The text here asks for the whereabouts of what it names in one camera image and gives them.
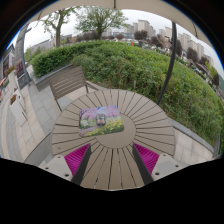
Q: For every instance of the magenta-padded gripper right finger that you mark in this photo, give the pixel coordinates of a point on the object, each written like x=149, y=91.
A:
x=148, y=159

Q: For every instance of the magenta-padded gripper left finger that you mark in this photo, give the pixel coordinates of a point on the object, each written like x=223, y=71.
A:
x=75, y=158

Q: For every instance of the grey printed computer mouse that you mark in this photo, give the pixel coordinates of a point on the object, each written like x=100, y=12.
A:
x=101, y=120

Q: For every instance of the flower landscape print mouse pad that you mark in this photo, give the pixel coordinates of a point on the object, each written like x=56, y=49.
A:
x=115, y=125

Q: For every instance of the white planter box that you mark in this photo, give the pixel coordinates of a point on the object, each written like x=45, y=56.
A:
x=17, y=111

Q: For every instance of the brown slatted outdoor chair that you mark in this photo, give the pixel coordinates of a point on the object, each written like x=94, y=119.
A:
x=66, y=81

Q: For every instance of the green hedge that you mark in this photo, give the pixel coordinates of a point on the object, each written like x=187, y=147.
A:
x=133, y=63

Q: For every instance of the dark grey sign pillar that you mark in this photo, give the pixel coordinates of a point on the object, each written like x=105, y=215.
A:
x=20, y=56

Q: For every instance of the thin sparse tree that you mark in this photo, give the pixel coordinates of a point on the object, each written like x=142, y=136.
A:
x=58, y=30

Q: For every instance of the bushy round tree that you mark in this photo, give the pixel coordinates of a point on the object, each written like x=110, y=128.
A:
x=100, y=20

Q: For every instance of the beige patio umbrella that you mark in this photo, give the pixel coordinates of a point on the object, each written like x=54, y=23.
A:
x=150, y=6

